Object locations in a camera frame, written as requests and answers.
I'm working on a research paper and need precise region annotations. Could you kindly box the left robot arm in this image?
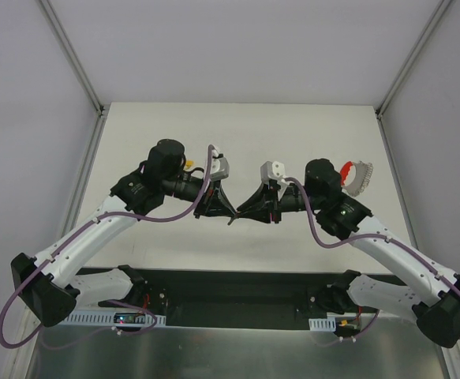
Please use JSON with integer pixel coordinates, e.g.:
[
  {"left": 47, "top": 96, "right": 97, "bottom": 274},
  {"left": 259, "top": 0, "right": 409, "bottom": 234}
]
[{"left": 11, "top": 139, "right": 229, "bottom": 328}]

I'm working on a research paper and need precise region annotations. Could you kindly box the left white cable duct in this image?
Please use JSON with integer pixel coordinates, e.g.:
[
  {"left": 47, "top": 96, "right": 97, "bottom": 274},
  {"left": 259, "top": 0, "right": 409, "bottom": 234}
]
[{"left": 60, "top": 310, "right": 166, "bottom": 328}]

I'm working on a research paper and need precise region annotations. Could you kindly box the yellow key tag with keys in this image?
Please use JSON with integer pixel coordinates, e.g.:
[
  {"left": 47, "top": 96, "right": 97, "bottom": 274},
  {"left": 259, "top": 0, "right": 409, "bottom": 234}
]
[{"left": 184, "top": 160, "right": 196, "bottom": 171}]

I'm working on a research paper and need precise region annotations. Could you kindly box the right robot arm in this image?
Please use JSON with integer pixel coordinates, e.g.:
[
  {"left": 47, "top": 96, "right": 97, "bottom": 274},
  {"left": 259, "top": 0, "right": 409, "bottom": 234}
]
[{"left": 236, "top": 159, "right": 460, "bottom": 348}]

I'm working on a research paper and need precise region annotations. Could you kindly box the right aluminium frame post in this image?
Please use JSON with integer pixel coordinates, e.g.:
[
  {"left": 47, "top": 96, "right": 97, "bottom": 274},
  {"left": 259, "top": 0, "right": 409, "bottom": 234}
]
[{"left": 376, "top": 0, "right": 455, "bottom": 120}]

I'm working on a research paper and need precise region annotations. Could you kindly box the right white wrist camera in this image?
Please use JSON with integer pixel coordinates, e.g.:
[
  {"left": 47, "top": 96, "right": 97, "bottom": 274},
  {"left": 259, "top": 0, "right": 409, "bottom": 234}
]
[{"left": 260, "top": 161, "right": 287, "bottom": 186}]

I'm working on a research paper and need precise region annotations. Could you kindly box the right white cable duct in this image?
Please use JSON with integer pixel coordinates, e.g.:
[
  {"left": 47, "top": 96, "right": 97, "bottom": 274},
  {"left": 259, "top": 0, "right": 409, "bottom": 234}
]
[{"left": 309, "top": 316, "right": 337, "bottom": 332}]

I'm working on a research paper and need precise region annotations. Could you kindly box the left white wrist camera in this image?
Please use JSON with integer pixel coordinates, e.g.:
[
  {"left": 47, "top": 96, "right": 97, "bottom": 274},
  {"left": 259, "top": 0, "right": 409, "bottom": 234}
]
[{"left": 210, "top": 146, "right": 230, "bottom": 182}]

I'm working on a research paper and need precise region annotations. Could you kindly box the white cable duct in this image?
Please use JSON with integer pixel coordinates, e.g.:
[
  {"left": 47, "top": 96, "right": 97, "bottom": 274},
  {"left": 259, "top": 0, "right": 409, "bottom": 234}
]
[
  {"left": 60, "top": 310, "right": 166, "bottom": 328},
  {"left": 309, "top": 316, "right": 337, "bottom": 332}
]

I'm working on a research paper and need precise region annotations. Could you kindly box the left aluminium frame post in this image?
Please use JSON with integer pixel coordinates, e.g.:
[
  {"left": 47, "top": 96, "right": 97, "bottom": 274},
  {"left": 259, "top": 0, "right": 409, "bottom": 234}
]
[{"left": 36, "top": 0, "right": 105, "bottom": 115}]

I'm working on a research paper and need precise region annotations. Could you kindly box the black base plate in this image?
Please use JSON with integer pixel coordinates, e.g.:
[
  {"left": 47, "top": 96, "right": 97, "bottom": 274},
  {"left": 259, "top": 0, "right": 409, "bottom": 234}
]
[{"left": 97, "top": 268, "right": 376, "bottom": 329}]

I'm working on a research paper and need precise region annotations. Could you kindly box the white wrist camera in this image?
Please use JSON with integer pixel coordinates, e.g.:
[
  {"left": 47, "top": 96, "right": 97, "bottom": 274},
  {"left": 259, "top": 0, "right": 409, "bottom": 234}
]
[
  {"left": 210, "top": 146, "right": 230, "bottom": 182},
  {"left": 260, "top": 161, "right": 287, "bottom": 186}
]

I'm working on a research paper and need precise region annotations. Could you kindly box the red key fob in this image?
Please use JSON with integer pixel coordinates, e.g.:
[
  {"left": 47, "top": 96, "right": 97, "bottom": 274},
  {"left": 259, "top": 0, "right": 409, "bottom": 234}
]
[{"left": 227, "top": 214, "right": 238, "bottom": 226}]

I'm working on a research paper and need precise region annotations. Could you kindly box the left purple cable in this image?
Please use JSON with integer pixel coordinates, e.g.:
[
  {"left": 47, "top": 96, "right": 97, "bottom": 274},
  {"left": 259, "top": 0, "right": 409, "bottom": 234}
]
[{"left": 0, "top": 144, "right": 221, "bottom": 351}]

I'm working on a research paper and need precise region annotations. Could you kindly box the aluminium frame post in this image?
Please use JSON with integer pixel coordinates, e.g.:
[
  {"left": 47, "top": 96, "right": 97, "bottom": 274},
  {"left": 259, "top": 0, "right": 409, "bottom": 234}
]
[
  {"left": 36, "top": 0, "right": 105, "bottom": 115},
  {"left": 376, "top": 0, "right": 455, "bottom": 120}
]

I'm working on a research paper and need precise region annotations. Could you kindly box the red-handled metal keyring organizer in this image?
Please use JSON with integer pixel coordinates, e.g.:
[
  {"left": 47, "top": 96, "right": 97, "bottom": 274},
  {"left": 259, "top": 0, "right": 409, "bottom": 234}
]
[{"left": 339, "top": 161, "right": 373, "bottom": 197}]

